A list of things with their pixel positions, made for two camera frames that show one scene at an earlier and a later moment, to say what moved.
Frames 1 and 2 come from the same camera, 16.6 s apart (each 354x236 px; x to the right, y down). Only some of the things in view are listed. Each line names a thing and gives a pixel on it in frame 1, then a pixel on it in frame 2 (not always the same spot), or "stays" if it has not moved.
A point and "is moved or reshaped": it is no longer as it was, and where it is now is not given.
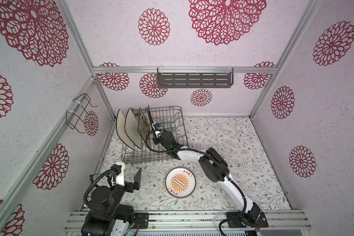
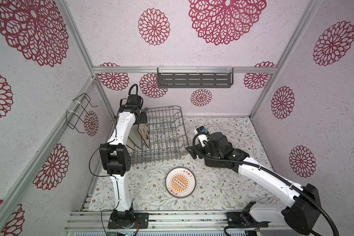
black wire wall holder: x=75 y=114 stays
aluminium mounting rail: x=201 y=221 stays
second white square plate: x=131 y=126 stays
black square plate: x=150 y=115 is moved or reshaped
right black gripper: x=156 y=140 to x=193 y=152
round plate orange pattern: x=180 y=182 stays
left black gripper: x=130 y=187 to x=144 y=118
